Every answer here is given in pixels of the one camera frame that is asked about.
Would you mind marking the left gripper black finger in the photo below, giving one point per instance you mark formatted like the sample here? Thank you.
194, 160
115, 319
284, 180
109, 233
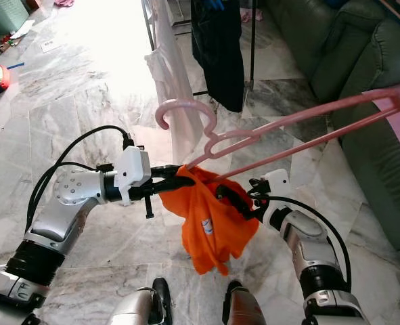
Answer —
176, 183
167, 169

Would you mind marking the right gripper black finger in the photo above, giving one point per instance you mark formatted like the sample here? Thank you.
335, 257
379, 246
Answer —
233, 200

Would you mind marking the orange garment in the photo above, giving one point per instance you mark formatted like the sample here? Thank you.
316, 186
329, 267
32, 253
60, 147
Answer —
200, 230

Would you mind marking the reddish pink clothes hanger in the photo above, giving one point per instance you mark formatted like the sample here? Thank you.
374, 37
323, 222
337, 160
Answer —
210, 143

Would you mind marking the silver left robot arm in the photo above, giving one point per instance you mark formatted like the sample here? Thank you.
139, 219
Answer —
78, 189

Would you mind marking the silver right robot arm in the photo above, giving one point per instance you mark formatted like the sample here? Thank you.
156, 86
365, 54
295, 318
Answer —
308, 233

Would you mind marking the blue clothes hanger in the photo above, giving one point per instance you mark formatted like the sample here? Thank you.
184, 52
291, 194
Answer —
214, 4

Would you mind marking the cream long garment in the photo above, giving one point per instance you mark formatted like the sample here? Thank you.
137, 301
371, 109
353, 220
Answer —
169, 88

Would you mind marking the robot right leg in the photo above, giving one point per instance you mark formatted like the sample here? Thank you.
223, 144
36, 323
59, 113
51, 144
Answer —
247, 311

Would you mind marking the robot leg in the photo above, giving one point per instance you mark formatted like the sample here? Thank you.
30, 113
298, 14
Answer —
247, 311
135, 308

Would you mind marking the robot left leg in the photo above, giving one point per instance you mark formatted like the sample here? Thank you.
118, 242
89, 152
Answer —
135, 308

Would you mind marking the black garment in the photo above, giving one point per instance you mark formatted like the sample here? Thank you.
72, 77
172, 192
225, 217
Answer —
216, 54

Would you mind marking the black metal drying rack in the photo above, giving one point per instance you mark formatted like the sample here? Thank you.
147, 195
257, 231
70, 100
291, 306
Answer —
252, 54

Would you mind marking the pink paper slip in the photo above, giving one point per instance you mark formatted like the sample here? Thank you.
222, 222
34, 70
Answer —
49, 46

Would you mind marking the pink slipper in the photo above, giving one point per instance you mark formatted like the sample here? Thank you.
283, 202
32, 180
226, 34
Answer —
64, 3
252, 15

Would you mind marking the green leather sofa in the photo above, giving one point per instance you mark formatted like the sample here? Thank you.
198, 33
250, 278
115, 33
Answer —
348, 40

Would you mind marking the blue pen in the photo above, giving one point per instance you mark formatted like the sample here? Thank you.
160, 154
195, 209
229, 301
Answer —
15, 66

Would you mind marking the white paper sheet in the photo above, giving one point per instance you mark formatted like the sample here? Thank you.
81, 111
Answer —
22, 29

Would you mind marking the green cabinet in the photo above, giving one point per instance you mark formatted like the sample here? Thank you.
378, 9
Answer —
3, 13

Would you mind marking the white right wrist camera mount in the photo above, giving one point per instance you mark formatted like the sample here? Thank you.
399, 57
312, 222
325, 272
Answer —
277, 183

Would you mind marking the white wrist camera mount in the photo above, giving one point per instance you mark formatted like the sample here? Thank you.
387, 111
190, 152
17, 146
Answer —
277, 183
132, 169

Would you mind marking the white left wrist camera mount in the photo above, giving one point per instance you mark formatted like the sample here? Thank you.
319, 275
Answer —
132, 169

